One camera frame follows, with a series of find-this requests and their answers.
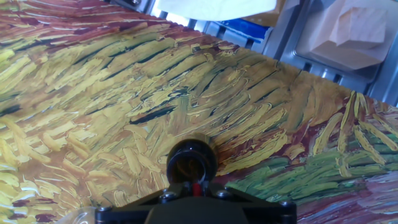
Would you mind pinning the Van Gogh painting print cloth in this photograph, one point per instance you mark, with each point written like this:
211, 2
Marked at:
124, 93

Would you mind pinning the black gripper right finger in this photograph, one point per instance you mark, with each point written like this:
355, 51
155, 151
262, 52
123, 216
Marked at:
267, 213

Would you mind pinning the blue box with yellow cloth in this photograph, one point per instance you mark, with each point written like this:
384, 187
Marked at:
217, 9

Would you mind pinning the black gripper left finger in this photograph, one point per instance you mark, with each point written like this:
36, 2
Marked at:
133, 211

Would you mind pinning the brown glass bottle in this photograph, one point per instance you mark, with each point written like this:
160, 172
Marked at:
191, 152

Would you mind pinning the small cardboard box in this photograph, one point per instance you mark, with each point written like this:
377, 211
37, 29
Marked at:
342, 57

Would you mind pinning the clear plastic beaker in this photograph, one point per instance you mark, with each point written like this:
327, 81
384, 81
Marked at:
81, 216

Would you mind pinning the small wooden block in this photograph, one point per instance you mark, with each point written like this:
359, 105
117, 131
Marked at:
357, 28

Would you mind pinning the grey metal tray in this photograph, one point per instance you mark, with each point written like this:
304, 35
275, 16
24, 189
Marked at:
381, 74

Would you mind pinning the red bulb glass dropper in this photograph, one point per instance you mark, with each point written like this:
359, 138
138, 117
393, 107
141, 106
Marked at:
196, 189

